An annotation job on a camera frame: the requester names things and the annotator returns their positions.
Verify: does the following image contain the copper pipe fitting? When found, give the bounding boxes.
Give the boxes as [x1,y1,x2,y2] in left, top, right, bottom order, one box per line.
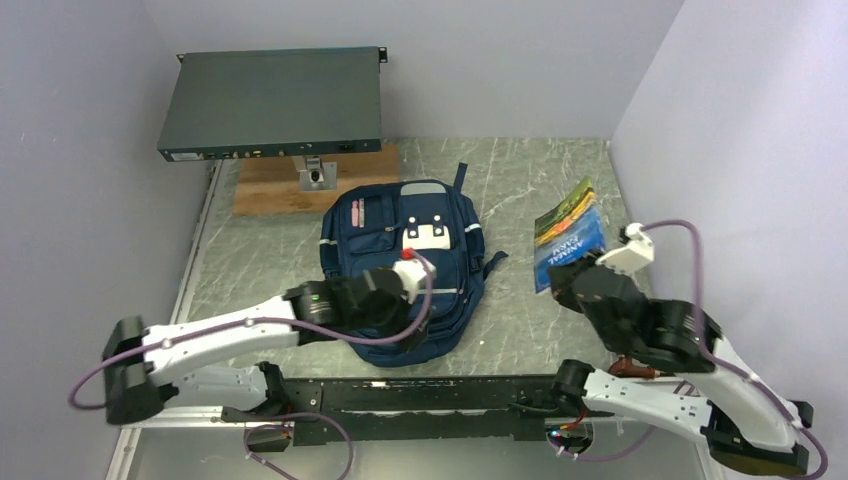
[607,356,660,380]

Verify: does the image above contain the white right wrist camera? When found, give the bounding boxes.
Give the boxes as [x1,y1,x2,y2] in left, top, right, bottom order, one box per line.
[595,222,655,275]

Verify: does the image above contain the aluminium extrusion rail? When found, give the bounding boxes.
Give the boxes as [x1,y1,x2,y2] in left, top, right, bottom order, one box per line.
[119,376,709,432]

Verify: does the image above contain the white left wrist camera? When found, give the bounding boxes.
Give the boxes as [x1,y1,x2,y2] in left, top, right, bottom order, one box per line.
[391,248,437,304]

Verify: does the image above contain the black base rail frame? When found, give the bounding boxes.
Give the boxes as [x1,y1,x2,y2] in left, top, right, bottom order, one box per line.
[221,376,598,446]

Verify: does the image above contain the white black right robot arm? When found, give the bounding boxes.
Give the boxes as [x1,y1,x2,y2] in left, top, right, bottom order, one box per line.
[547,257,814,477]

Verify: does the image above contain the grey metal stand bracket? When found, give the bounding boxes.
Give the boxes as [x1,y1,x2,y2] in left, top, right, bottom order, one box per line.
[292,156,337,192]

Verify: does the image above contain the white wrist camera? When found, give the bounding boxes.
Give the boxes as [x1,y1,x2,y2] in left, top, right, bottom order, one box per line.
[595,222,655,275]
[391,248,437,304]

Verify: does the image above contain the Animal Farm book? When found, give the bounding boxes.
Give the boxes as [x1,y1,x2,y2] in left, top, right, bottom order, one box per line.
[533,177,606,294]

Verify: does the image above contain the grey rack server box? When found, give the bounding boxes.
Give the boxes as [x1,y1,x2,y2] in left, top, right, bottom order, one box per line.
[157,46,388,162]

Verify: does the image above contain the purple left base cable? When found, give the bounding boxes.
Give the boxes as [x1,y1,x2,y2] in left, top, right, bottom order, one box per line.
[243,411,356,480]

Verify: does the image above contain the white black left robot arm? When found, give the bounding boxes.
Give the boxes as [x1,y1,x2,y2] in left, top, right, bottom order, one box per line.
[102,260,436,425]

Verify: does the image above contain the aluminium side rail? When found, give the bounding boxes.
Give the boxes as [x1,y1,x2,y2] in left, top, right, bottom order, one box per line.
[168,160,224,326]

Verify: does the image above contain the navy blue student backpack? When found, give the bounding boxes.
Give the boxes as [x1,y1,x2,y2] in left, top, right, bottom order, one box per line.
[319,163,508,368]

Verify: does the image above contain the wooden board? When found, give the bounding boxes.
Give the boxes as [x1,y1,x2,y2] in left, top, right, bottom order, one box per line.
[232,145,400,216]

